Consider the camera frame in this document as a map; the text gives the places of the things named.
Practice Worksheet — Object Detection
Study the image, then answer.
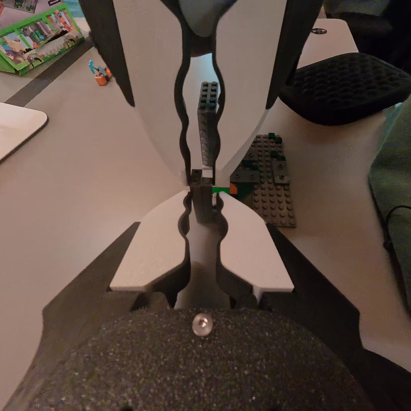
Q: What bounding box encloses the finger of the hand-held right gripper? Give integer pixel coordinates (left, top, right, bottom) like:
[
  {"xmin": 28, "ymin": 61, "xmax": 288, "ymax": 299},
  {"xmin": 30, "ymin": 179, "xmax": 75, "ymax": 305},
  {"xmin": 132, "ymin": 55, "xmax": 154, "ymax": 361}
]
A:
[
  {"xmin": 212, "ymin": 0, "xmax": 288, "ymax": 180},
  {"xmin": 113, "ymin": 0, "xmax": 193, "ymax": 186}
]

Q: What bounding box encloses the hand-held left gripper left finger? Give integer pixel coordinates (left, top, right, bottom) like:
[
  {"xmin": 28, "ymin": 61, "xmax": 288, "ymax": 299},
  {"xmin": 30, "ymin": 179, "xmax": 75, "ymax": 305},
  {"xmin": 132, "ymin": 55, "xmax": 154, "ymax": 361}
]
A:
[{"xmin": 110, "ymin": 190, "xmax": 193, "ymax": 305}]

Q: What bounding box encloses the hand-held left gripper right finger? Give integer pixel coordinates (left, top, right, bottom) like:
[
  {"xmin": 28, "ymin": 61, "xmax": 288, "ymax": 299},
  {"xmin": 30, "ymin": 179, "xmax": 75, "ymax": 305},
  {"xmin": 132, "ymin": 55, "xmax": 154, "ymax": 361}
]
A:
[{"xmin": 212, "ymin": 192, "xmax": 295, "ymax": 307}]

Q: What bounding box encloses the grey toy brick build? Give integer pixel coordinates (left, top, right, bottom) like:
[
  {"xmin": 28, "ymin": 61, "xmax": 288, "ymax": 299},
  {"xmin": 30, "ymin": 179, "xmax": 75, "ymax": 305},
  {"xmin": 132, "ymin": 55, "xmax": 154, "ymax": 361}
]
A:
[{"xmin": 191, "ymin": 81, "xmax": 297, "ymax": 228}]

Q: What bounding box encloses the white desk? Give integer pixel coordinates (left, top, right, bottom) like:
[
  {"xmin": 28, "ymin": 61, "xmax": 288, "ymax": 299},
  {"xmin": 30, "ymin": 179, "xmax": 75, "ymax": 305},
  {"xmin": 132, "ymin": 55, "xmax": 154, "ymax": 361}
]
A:
[{"xmin": 0, "ymin": 13, "xmax": 411, "ymax": 366}]

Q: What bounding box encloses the small orange blue toy figure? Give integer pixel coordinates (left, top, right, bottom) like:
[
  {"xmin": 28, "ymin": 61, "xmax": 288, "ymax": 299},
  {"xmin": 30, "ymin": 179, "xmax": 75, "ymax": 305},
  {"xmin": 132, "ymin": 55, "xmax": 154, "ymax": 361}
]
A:
[{"xmin": 88, "ymin": 59, "xmax": 113, "ymax": 86}]

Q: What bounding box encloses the green toy set box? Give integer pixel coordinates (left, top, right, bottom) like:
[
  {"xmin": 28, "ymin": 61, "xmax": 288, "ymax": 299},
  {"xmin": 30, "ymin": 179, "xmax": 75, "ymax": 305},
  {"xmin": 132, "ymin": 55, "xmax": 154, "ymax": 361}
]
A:
[{"xmin": 0, "ymin": 3, "xmax": 85, "ymax": 77}]

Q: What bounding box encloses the white rounded board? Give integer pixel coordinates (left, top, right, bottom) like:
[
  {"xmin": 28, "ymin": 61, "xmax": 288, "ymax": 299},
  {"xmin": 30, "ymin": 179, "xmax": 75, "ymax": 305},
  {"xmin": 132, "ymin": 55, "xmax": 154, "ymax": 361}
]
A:
[{"xmin": 0, "ymin": 103, "xmax": 49, "ymax": 161}]

